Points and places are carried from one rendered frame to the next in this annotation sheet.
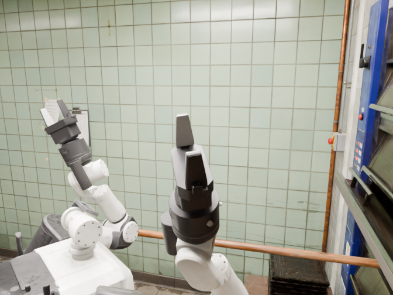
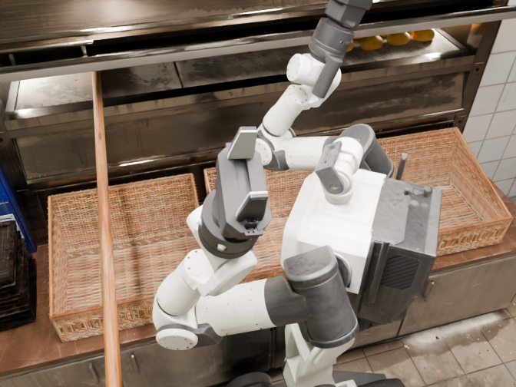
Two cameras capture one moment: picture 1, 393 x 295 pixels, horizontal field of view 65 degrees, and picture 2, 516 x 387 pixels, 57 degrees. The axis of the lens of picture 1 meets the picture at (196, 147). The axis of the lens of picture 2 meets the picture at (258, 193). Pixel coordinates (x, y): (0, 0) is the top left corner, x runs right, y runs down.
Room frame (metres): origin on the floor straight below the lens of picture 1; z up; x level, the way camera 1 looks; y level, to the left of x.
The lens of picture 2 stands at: (1.21, 0.83, 2.08)
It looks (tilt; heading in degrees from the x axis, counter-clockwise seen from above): 42 degrees down; 239
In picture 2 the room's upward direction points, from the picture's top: straight up
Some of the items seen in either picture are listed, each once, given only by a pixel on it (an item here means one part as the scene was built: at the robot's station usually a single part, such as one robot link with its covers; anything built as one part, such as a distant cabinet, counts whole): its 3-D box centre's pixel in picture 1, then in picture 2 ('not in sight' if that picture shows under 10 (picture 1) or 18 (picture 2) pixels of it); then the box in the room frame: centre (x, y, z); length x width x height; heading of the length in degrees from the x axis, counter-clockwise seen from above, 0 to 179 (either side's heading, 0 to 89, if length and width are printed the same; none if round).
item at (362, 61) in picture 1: (364, 57); not in sight; (1.41, -0.75, 1.92); 0.06 x 0.04 x 0.11; 165
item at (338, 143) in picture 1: (338, 141); not in sight; (1.84, -0.87, 1.46); 0.10 x 0.07 x 0.10; 165
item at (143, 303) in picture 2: not in sight; (131, 251); (1.01, -0.41, 0.72); 0.56 x 0.49 x 0.28; 164
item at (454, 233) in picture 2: not in sight; (420, 193); (-0.14, -0.10, 0.72); 0.56 x 0.49 x 0.28; 163
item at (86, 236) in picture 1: (81, 230); (341, 169); (0.69, 0.28, 1.46); 0.10 x 0.07 x 0.09; 40
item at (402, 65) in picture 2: not in sight; (261, 85); (0.38, -0.55, 1.16); 1.80 x 0.06 x 0.04; 165
